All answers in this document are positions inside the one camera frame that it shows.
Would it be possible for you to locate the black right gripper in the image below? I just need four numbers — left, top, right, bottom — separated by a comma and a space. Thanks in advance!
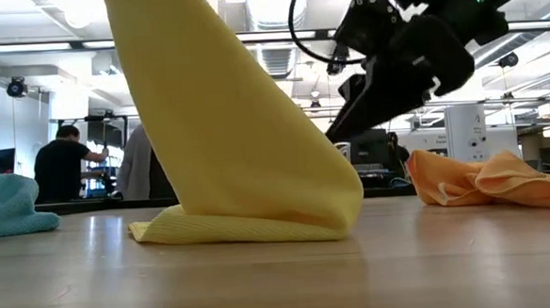
319, 10, 480, 146

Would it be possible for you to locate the yellow microfiber towel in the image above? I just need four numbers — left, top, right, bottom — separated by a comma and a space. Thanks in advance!
101, 0, 368, 253

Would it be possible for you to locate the orange microfiber towel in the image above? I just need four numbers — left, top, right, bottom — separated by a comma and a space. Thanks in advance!
406, 142, 550, 219

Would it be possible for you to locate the blue microfiber towel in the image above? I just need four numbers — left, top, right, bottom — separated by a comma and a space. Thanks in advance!
0, 169, 62, 238

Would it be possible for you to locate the white pillar with sign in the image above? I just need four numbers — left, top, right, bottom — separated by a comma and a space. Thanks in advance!
444, 104, 490, 165

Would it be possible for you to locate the black ceiling spotlight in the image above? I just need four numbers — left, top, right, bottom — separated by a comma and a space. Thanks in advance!
5, 75, 29, 99
496, 51, 521, 70

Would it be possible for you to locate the person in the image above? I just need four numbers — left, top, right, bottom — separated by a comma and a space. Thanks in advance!
112, 122, 178, 203
30, 123, 112, 205

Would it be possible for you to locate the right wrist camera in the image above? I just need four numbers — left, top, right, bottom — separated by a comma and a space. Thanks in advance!
326, 0, 407, 76

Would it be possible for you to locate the silver ventilation duct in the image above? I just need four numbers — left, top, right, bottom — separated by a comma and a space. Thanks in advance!
243, 0, 315, 81

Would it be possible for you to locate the black background rig frame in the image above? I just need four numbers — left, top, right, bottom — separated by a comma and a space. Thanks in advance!
56, 113, 130, 153

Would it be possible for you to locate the black aluminium table frame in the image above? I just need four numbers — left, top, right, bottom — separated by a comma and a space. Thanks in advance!
34, 183, 418, 217

